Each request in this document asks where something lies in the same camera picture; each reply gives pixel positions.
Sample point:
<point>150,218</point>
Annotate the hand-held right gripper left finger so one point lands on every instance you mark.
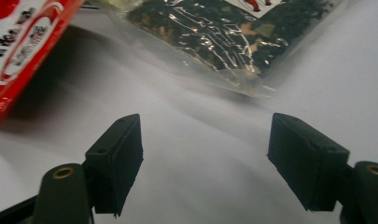
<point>115,161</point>

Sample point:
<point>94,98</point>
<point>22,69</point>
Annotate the clear bag of dark seaweed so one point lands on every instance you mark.
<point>214,34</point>

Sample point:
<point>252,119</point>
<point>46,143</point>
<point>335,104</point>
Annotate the white paper sheet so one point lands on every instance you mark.
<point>208,155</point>

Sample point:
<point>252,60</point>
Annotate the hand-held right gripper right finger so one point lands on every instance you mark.
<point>305,158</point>

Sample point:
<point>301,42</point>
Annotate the red snack packet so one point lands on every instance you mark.
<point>18,49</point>

